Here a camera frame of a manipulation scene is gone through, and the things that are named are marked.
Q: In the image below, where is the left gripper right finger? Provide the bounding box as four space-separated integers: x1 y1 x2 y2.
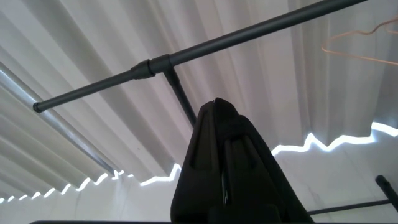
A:
223 135 289 223

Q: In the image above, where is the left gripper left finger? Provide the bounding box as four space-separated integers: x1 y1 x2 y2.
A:
170 100 225 223

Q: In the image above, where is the black garment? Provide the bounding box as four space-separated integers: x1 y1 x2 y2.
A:
213 97 315 223

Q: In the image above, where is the black clothes rack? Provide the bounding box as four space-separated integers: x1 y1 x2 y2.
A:
32 0 398 216

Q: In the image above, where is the pink clothes hanger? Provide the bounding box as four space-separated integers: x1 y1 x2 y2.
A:
321 17 398 67

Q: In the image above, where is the white curtain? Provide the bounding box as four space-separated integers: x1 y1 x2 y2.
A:
0 0 398 203

